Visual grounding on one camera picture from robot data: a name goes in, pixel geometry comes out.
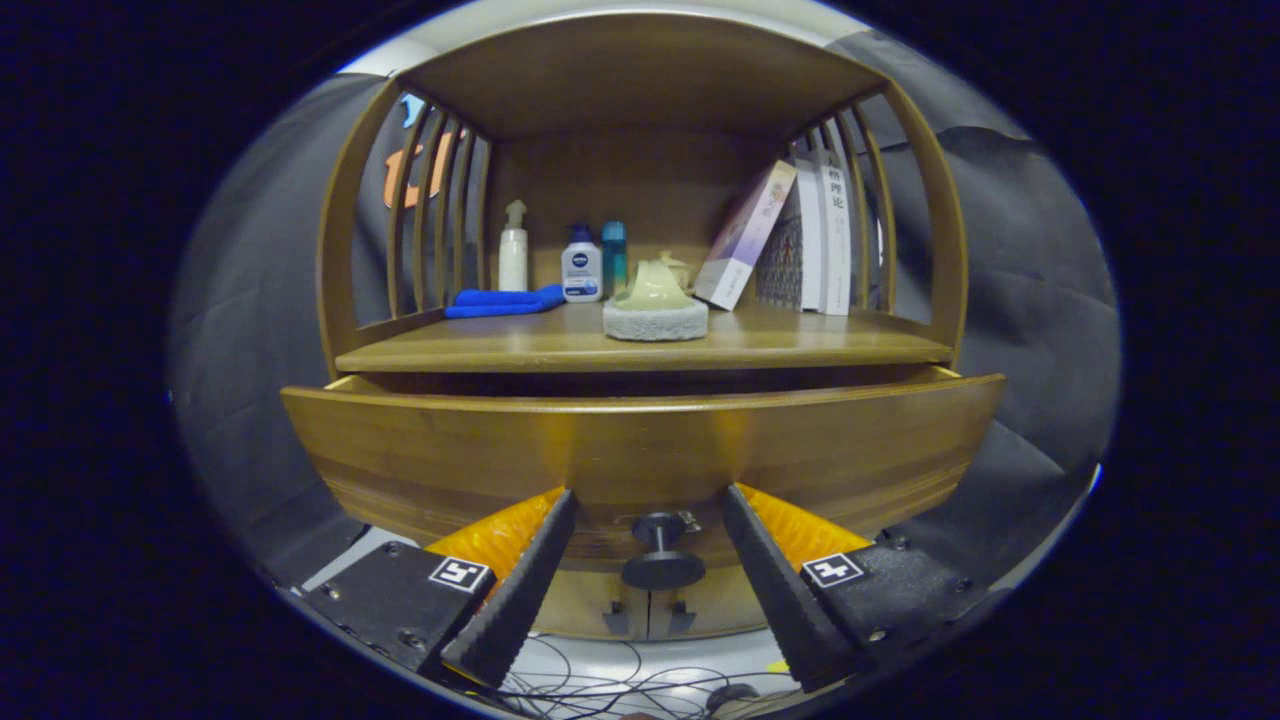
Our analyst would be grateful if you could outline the plain white book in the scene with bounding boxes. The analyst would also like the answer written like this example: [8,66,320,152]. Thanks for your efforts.
[795,155,826,313]

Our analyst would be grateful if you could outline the wooden cabinet door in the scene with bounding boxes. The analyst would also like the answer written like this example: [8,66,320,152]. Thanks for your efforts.
[650,590,776,641]
[535,570,653,641]

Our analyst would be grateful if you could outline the wooden countertop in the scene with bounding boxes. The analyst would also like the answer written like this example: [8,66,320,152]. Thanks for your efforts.
[335,300,953,376]

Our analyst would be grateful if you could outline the wooden drawer with black knob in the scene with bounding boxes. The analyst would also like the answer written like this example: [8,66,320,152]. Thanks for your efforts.
[280,365,1007,593]

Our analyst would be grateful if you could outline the blue cloth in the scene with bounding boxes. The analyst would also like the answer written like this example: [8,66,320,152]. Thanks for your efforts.
[444,284,567,320]

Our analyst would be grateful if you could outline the purple book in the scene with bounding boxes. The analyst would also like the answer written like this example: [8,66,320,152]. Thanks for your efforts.
[692,160,798,312]

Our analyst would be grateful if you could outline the tangle of black cables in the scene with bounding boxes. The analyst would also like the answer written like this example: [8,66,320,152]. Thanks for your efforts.
[495,635,801,719]

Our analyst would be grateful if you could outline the white pump bottle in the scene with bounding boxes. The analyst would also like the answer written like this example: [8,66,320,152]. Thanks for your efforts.
[498,200,529,293]

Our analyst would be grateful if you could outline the teal bottle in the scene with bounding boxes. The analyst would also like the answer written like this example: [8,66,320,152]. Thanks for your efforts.
[601,221,629,298]

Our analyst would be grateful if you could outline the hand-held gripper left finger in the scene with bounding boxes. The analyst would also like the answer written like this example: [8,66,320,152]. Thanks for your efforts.
[300,487,579,691]

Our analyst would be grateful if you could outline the white bottle with blue cap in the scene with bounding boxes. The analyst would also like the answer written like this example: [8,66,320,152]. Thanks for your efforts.
[560,223,604,304]

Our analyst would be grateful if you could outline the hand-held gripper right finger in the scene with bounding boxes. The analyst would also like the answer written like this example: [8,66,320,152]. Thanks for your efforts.
[722,483,991,694]

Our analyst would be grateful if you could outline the wooden cabinet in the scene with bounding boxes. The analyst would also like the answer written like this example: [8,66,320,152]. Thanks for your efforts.
[315,12,969,641]

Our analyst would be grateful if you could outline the dark patterned book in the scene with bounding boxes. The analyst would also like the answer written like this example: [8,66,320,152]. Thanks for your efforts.
[755,195,804,309]

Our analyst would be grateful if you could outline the white book with black lettering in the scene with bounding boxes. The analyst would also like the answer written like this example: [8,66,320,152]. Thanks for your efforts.
[815,148,854,317]

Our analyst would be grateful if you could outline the green scrubber with grey pad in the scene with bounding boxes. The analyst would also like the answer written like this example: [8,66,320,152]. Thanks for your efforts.
[602,258,710,343]

